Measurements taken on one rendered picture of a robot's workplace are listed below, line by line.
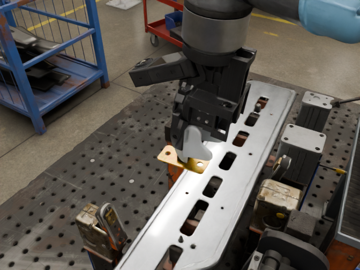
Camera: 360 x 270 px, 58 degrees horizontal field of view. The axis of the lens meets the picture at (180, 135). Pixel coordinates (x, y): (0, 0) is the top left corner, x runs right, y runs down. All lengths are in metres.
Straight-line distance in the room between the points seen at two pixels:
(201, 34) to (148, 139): 1.07
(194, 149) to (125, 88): 2.56
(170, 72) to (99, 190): 0.87
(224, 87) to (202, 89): 0.03
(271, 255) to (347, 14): 0.37
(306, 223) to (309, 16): 0.48
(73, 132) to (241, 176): 1.92
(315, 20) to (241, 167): 0.64
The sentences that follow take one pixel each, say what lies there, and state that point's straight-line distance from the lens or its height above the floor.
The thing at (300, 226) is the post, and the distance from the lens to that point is 0.69.
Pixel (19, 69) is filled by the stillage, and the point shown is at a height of 0.56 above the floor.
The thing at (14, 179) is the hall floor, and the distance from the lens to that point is 2.42.
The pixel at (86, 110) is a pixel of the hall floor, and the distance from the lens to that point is 2.82.
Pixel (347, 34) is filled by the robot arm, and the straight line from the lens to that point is 0.29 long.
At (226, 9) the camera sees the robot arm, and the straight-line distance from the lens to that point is 0.35.
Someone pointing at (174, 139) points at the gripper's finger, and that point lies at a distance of 0.45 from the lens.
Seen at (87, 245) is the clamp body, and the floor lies 0.94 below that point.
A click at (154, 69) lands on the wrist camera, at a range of 0.44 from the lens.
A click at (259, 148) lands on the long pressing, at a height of 1.00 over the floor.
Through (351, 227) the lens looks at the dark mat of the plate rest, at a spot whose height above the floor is 1.16.
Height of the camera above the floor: 1.64
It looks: 42 degrees down
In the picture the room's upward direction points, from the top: straight up
